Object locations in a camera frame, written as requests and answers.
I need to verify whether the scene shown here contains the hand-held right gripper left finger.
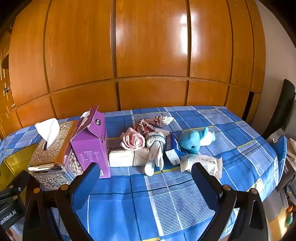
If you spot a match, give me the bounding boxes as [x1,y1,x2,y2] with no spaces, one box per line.
[22,162,101,241]

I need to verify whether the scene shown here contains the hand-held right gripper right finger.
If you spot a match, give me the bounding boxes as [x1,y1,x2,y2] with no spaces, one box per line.
[191,162,270,241]

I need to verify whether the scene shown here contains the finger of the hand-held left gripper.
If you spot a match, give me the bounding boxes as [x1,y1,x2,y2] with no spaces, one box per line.
[0,170,31,204]

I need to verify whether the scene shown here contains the gold metal tray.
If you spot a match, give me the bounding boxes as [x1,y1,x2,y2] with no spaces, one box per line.
[0,144,38,193]

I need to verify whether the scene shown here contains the white wet wipes packet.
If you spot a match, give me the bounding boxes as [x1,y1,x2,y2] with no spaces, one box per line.
[180,153,223,180]

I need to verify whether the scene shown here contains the blue plush toy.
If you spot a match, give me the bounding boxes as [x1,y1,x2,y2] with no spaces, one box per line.
[179,127,216,154]

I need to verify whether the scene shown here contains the beige towel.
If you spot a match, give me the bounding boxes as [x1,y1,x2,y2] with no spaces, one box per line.
[109,148,151,167]

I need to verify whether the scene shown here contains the blue tissue packet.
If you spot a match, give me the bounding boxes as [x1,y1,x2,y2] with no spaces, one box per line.
[165,134,182,165]

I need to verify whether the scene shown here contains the white sock blue stripe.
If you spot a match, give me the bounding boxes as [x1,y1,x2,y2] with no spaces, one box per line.
[144,130,170,176]

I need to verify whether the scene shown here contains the pink towel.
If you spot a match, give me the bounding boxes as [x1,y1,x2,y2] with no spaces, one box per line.
[120,127,146,151]

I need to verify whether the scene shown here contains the small sock patterned cuff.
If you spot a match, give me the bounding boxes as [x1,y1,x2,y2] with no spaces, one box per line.
[148,115,174,127]

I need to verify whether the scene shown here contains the brown pink scrunchie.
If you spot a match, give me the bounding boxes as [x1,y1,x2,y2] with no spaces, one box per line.
[136,119,155,135]

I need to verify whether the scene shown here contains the purple carton box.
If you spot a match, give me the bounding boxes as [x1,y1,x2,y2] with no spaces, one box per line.
[70,105,111,179]

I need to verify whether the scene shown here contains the blue plaid sheet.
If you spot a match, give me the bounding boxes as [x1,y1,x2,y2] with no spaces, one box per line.
[0,105,287,241]

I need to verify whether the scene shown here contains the silver embossed tissue box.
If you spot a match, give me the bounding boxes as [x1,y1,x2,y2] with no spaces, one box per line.
[28,120,84,189]

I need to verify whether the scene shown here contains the white tissue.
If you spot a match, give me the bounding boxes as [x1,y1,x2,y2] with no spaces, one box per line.
[35,118,61,149]

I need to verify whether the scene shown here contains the wooden door gold inlay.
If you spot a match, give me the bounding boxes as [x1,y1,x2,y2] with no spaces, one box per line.
[0,32,16,139]

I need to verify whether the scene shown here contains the green and orange object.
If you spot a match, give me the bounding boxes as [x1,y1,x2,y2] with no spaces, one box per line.
[285,205,294,225]

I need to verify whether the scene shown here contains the white plastic bag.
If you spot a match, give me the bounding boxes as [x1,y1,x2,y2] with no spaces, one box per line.
[285,137,296,176]

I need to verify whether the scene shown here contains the black chair back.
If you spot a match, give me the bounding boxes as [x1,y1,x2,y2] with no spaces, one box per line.
[262,79,296,139]

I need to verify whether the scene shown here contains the wooden wardrobe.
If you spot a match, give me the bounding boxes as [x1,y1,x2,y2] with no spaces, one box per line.
[7,0,266,139]

